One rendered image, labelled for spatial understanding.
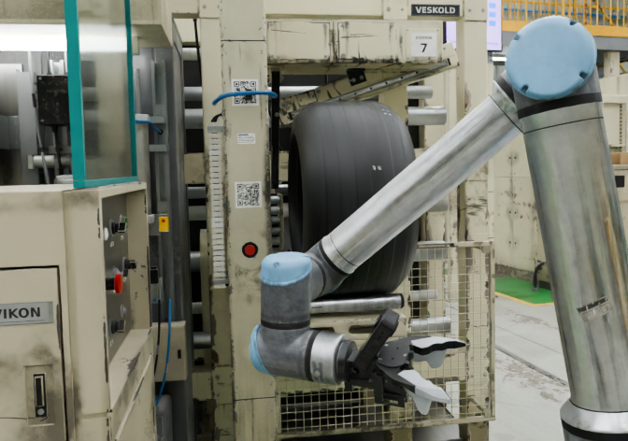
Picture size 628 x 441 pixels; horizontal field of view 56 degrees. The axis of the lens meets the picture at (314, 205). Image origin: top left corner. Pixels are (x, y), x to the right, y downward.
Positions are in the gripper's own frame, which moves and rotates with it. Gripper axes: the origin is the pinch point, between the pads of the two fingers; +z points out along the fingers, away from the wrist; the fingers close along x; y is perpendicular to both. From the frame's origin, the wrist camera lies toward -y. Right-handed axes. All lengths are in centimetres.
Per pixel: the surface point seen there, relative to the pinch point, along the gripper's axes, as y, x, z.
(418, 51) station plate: -33, -123, -32
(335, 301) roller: 26, -55, -43
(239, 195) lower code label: -4, -58, -71
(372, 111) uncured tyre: -24, -77, -36
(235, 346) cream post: 37, -43, -71
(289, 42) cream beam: -41, -103, -70
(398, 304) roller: 29, -63, -27
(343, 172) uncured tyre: -13, -56, -38
